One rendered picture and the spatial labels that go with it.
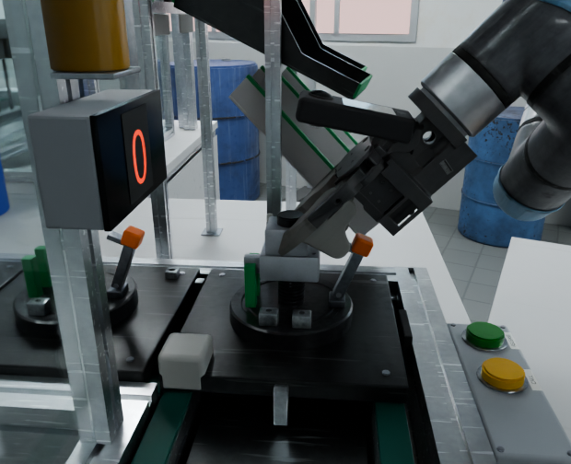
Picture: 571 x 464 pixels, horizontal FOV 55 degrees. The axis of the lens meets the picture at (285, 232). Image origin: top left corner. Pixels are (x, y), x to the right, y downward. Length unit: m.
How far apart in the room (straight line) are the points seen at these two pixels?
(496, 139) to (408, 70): 0.94
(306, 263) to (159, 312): 0.19
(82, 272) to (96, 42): 0.16
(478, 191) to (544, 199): 2.84
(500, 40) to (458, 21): 3.39
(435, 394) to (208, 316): 0.26
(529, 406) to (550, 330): 0.35
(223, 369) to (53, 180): 0.28
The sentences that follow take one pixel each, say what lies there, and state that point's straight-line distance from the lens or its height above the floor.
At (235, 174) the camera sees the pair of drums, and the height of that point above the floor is 0.25.
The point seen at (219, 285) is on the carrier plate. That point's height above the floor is 0.97.
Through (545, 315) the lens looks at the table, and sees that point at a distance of 0.95.
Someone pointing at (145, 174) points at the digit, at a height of 1.19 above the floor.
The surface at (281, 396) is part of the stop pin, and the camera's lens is 0.53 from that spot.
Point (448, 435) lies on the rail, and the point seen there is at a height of 0.96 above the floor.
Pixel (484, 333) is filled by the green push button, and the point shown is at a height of 0.97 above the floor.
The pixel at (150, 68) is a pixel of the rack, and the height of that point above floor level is 1.23.
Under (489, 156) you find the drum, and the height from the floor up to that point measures 0.54.
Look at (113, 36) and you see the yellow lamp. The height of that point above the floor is 1.28.
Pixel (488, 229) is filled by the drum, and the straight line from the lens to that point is 3.49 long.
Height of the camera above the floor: 1.29
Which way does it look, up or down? 22 degrees down
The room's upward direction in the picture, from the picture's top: straight up
